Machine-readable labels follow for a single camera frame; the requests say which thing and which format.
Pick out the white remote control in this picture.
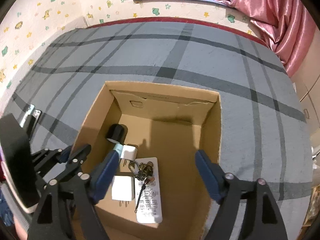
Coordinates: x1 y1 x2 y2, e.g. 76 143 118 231
135 157 163 224

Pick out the pink satin curtain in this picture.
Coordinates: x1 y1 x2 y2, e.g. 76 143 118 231
228 0 316 76

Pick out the black power bank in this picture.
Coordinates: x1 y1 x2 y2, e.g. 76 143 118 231
23 115 37 140

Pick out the large white power adapter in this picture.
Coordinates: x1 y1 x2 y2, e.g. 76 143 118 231
111 176 135 206

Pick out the light blue tube bottle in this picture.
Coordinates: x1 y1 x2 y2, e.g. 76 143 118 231
113 143 123 159

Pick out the grey plaid bed cover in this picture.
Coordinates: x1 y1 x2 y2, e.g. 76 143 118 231
1 22 312 239

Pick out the light green smartphone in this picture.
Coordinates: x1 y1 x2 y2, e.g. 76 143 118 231
20 105 35 127

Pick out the beige wardrobe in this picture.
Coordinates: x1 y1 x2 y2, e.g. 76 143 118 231
291 29 319 134

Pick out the black cylindrical cap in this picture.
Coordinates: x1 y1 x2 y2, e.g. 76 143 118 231
105 124 128 145

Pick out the phone with dark case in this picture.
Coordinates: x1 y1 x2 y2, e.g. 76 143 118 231
33 109 42 129

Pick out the brown cardboard box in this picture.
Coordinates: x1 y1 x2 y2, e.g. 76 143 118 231
73 81 221 239

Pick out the metal keychain with charms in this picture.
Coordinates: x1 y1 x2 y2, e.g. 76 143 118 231
129 161 153 213

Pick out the small white plug charger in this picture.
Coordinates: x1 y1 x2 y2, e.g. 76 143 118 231
120 145 138 161

